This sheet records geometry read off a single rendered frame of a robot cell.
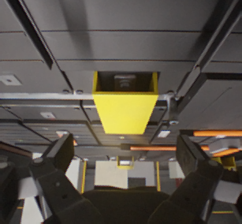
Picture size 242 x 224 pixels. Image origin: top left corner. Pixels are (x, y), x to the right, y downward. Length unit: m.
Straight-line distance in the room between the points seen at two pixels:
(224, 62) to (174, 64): 0.05
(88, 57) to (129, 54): 0.04
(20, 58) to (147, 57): 0.12
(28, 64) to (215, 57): 0.18
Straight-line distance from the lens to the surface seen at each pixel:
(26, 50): 0.18
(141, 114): 0.24
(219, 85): 0.22
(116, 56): 0.16
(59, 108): 0.32
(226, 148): 0.51
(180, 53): 0.17
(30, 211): 5.03
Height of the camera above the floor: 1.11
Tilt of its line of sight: 24 degrees down
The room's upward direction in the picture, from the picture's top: 179 degrees counter-clockwise
